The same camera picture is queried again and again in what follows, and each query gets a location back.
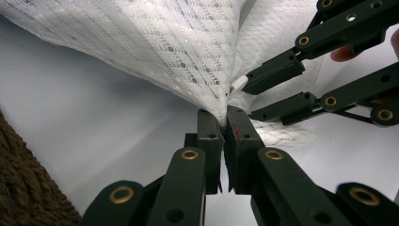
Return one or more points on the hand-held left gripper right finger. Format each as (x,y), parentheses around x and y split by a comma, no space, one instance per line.
(240,138)

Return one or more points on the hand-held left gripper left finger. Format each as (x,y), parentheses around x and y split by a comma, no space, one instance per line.
(210,138)

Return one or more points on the white mesh laundry bag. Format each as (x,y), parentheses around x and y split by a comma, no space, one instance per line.
(156,40)

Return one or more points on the brown woven basket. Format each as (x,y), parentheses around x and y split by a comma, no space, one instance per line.
(25,188)

